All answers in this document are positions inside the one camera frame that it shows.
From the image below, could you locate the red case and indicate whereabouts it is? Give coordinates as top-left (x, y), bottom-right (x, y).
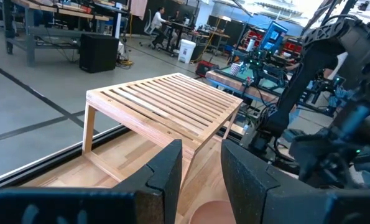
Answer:
top-left (195, 60), bottom-right (219, 78)

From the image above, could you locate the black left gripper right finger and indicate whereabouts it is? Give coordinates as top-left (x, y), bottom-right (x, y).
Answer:
top-left (221, 139), bottom-right (370, 224)

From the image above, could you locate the wooden edged robot table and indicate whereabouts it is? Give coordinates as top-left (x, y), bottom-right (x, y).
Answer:
top-left (205, 67), bottom-right (279, 104)

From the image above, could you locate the wooden top grey workbench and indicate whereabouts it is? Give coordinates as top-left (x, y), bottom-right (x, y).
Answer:
top-left (2, 0), bottom-right (111, 67)

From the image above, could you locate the blue lit screen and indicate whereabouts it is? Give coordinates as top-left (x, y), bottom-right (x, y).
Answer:
top-left (259, 21), bottom-right (289, 54)

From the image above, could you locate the white waste bin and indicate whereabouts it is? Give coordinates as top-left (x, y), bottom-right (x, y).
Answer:
top-left (177, 39), bottom-right (197, 65)

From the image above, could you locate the person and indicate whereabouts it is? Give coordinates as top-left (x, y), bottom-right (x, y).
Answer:
top-left (150, 6), bottom-right (169, 49)

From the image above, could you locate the patterned cup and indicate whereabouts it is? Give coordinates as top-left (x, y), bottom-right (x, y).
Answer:
top-left (230, 63), bottom-right (242, 77)

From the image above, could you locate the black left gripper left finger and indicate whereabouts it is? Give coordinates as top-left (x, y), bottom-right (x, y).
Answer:
top-left (0, 139), bottom-right (183, 224)

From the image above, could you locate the grey office chair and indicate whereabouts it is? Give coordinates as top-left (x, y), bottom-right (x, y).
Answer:
top-left (139, 9), bottom-right (157, 48)

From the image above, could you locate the pale pinkish beige plate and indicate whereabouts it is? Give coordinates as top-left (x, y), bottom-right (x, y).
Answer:
top-left (189, 200), bottom-right (237, 224)

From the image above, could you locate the black table edge rail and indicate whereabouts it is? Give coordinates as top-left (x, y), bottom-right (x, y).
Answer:
top-left (0, 123), bottom-right (132, 195)

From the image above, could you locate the black desk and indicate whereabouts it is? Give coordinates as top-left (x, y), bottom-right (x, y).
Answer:
top-left (165, 21), bottom-right (195, 57)

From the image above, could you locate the pink panel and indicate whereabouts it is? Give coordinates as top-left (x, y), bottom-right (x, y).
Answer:
top-left (129, 0), bottom-right (149, 20)

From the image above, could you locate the black cabinet box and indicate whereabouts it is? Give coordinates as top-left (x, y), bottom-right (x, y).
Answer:
top-left (78, 33), bottom-right (119, 74)

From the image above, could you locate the wooden slatted shelf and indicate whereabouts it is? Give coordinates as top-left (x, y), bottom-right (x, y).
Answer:
top-left (81, 72), bottom-right (244, 187)

